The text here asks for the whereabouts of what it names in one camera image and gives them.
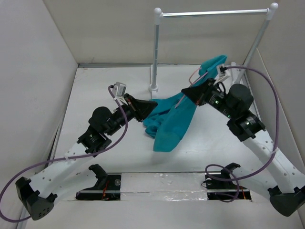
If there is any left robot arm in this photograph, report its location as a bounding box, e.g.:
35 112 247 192
15 94 157 220

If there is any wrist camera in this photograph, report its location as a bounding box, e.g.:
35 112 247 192
216 64 234 83
111 82 127 99

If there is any teal t shirt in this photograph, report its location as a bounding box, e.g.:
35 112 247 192
142 54 228 153

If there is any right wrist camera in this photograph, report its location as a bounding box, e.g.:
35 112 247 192
216 64 234 83

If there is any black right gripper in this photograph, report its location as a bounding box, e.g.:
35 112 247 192
181 78 236 119

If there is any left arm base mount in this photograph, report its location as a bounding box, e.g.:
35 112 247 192
76 164 122 201

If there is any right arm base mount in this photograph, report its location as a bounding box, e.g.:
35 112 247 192
201 175 252 202

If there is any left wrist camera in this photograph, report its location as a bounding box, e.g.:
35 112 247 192
111 82 127 99

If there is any white clothes rack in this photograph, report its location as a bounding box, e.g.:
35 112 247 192
148 2 279 98

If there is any purple cable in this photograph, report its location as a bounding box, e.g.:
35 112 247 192
205 66 280 202
0 85 129 223

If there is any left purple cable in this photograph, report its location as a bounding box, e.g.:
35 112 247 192
0 85 129 223

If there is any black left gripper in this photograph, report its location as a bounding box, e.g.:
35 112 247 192
107 94 158 136

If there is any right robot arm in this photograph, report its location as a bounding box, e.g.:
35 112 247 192
182 79 305 217

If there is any pink wire hanger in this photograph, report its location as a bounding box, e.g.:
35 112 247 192
175 67 208 108

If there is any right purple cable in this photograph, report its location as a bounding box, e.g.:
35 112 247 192
205 66 280 202

